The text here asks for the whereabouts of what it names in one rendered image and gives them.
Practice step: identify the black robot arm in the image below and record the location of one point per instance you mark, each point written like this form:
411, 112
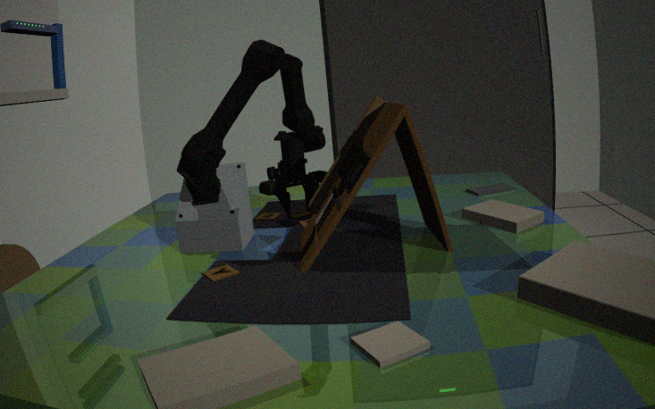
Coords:
202, 154

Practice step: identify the white paper ticket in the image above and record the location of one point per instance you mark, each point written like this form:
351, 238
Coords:
324, 212

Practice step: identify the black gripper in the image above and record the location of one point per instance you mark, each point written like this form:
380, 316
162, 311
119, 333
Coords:
293, 171

